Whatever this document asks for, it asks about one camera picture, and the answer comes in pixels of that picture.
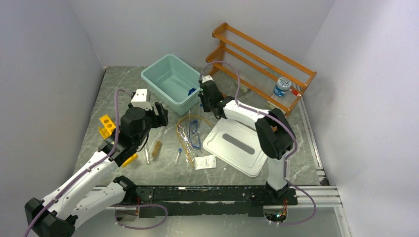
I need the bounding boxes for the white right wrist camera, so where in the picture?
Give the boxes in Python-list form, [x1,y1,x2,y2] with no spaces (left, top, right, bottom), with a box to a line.
[201,75,213,83]

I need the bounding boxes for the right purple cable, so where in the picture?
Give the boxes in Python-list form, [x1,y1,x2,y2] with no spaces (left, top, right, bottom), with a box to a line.
[199,61,317,227]

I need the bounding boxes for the clear plastic funnel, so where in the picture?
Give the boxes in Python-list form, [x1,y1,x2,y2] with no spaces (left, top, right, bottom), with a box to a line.
[196,118,213,133]

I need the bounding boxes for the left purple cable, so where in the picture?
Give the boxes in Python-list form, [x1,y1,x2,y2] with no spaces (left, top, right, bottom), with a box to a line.
[23,88,168,237]

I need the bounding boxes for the brown test tube brush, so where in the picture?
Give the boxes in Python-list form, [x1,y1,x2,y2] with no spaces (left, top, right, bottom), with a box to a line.
[152,126,166,159]

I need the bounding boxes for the blue white lidded jar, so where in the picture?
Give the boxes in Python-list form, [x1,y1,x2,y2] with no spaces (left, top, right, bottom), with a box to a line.
[273,77,291,97]

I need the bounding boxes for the blue item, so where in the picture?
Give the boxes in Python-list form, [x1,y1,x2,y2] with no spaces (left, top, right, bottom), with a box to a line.
[188,88,196,96]

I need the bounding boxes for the white plastic bin lid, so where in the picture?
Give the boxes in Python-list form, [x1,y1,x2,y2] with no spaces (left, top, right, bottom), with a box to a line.
[203,119,267,178]

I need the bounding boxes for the yellow test tube rack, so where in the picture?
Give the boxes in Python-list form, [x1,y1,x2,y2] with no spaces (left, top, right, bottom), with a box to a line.
[98,115,138,167]

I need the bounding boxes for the white green small box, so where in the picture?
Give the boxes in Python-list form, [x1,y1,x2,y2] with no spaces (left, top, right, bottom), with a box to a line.
[266,101,278,109]

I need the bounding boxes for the orange wooden shelf rack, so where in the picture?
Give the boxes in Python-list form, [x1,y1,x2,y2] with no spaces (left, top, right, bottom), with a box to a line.
[206,22,317,116]

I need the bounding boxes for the black mounting rail base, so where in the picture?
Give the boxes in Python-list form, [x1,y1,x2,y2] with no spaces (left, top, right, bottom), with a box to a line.
[118,185,298,217]

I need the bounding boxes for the purple cable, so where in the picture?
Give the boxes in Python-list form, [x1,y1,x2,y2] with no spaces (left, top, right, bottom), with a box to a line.
[23,88,168,237]
[199,61,317,227]

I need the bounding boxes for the yellow rubber tubing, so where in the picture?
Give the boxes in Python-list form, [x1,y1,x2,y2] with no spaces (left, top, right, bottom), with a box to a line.
[176,115,213,167]

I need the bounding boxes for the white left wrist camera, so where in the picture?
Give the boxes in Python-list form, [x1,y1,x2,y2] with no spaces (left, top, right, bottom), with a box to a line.
[131,88,153,111]

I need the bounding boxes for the metal crucible tongs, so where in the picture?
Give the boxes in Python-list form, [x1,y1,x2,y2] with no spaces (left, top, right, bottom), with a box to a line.
[177,124,199,167]

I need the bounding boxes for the blue capped tube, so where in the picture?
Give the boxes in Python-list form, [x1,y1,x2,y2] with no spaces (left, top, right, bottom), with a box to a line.
[174,148,182,167]

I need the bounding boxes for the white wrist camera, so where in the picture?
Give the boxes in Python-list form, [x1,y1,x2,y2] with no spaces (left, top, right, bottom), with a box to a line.
[131,88,153,111]
[201,75,213,83]

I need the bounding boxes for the light green plastic bin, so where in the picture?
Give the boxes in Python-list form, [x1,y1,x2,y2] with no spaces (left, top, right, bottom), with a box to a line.
[141,54,200,116]

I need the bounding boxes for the blue safety glasses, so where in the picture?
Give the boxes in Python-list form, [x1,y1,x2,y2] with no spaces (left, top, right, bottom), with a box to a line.
[188,119,202,149]

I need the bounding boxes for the clear glass test tube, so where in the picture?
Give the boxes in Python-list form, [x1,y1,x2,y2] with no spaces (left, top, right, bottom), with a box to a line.
[143,142,150,165]

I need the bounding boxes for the small white plastic bag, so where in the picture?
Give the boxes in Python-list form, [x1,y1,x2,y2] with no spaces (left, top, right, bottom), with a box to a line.
[194,155,216,170]

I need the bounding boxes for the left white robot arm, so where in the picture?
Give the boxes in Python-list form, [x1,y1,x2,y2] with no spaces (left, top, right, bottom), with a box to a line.
[24,102,168,237]

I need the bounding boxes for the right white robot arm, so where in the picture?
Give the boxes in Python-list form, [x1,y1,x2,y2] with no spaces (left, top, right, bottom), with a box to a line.
[199,78,297,204]

